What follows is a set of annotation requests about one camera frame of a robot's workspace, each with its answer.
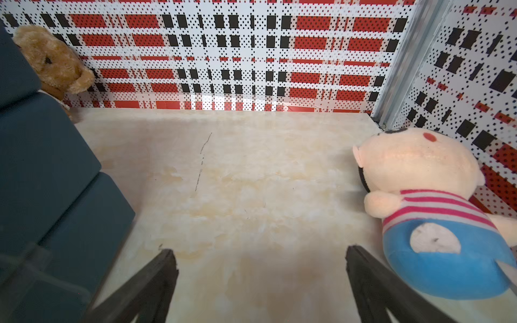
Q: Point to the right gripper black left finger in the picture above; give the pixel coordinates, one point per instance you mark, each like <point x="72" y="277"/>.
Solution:
<point x="146" y="297"/>

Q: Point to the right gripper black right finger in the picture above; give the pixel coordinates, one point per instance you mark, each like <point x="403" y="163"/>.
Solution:
<point x="380" y="294"/>

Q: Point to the teal drawer cabinet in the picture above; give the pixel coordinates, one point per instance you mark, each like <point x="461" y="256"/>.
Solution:
<point x="62" y="219"/>

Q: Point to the pig plush toy striped shirt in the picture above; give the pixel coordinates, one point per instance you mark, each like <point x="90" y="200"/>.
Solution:
<point x="419" y="183"/>

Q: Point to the brown teddy bear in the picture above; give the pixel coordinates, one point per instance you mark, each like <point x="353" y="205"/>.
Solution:
<point x="59" y="69"/>

